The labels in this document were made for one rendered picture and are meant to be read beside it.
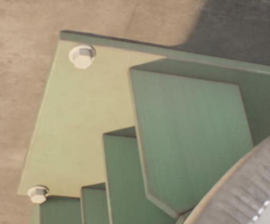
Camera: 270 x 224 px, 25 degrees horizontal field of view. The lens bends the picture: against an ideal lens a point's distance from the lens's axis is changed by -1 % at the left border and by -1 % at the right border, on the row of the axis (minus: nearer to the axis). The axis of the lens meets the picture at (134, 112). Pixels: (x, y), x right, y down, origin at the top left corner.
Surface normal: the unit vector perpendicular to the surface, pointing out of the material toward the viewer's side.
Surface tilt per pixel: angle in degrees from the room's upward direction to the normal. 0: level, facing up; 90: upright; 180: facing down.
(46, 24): 0
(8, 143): 0
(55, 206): 90
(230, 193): 93
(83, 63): 0
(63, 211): 90
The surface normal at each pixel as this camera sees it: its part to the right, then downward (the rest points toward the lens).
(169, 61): 0.11, 0.73
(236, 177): 0.27, -0.69
